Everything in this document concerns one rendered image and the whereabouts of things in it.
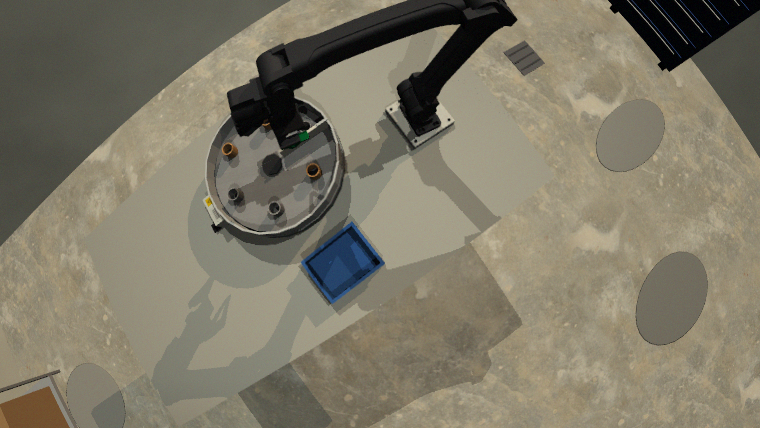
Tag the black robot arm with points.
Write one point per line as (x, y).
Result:
(311, 55)

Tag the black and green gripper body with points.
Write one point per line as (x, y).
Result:
(295, 123)

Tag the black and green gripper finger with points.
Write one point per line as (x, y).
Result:
(303, 137)

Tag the blue crate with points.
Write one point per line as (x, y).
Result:
(343, 263)

